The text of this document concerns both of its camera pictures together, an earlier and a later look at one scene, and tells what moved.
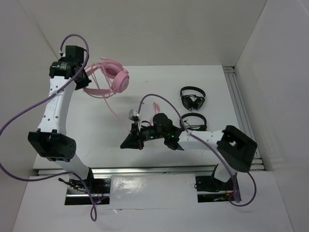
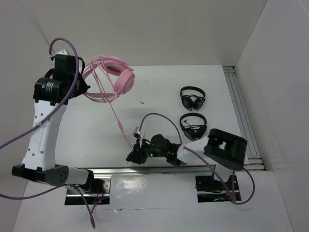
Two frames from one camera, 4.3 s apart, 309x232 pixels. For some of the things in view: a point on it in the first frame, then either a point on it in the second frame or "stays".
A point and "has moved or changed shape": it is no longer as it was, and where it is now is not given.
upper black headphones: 191,101 stays
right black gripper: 133,140 to 137,155
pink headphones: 117,74 has moved or changed shape
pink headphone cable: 108,106 to 119,123
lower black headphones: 196,127 stays
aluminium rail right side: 241,114 stays
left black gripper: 84,82 to 83,88
